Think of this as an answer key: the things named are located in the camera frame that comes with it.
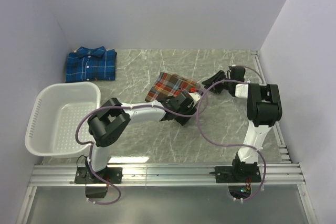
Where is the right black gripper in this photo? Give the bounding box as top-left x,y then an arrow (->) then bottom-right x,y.
202,70 -> 234,94

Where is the red brown plaid shirt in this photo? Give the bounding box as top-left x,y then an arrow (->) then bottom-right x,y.
145,72 -> 200,102

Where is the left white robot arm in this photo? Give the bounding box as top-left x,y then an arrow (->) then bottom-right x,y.
74,91 -> 201,184

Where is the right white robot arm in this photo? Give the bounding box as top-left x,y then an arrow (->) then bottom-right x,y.
202,65 -> 282,183

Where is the folded blue plaid shirt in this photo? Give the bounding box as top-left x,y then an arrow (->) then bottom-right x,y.
65,46 -> 117,83

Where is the white plastic laundry basket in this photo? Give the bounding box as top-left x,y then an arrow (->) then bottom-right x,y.
25,82 -> 101,158

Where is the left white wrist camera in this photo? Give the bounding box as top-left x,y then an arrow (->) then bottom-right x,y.
189,88 -> 202,106

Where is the aluminium side rail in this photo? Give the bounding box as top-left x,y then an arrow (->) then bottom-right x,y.
249,51 -> 291,164

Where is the aluminium mounting rail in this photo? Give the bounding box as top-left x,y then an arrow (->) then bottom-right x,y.
28,163 -> 306,187

